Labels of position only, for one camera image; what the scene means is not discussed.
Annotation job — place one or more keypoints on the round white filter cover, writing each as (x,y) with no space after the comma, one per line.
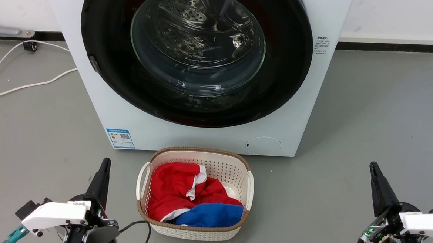
(263,146)

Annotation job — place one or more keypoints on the blue energy label sticker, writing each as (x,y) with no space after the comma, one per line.
(120,138)

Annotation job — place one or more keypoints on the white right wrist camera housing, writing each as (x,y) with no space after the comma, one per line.
(426,223)

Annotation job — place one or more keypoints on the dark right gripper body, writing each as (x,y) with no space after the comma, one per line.
(391,219)

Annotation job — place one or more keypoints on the red and white garment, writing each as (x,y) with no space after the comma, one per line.
(170,187)

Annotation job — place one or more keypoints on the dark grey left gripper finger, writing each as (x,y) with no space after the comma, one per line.
(100,184)

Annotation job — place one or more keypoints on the small black caster wheel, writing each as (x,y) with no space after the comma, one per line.
(30,46)

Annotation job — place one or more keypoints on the white front-load washing machine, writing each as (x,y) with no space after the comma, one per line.
(200,139)

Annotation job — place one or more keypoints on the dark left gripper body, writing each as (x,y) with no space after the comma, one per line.
(96,213)

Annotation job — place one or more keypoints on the blue garment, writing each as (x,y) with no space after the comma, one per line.
(211,214)

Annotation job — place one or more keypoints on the grey metal floor bracket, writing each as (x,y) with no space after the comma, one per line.
(2,30)

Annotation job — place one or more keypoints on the white plastic laundry basket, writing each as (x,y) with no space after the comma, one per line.
(196,231)

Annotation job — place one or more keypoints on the black round glass washer door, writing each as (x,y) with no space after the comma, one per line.
(288,66)

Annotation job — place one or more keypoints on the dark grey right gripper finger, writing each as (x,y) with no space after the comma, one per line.
(381,193)

